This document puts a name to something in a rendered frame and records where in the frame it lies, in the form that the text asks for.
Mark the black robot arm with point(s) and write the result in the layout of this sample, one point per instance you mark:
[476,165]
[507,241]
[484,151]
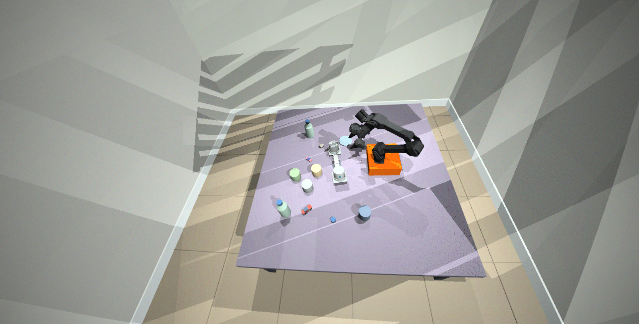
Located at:
[379,121]

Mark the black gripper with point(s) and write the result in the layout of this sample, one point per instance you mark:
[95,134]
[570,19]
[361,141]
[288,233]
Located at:
[359,142]

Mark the green cylinder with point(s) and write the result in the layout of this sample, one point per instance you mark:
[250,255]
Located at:
[295,174]

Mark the light blue round dish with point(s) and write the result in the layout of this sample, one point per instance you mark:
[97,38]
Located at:
[345,141]

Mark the tan cylinder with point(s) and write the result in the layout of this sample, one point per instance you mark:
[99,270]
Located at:
[316,170]

